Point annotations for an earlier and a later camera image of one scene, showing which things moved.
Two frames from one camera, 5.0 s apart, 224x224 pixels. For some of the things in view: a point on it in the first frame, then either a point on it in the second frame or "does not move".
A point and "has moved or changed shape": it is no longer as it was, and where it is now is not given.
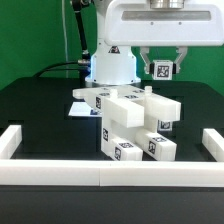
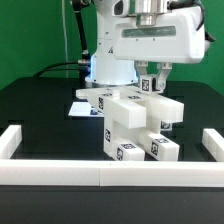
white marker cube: (125, 151) does not move
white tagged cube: (163, 69) has moved or changed shape
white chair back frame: (130, 105) does not move
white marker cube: (156, 145) does not move
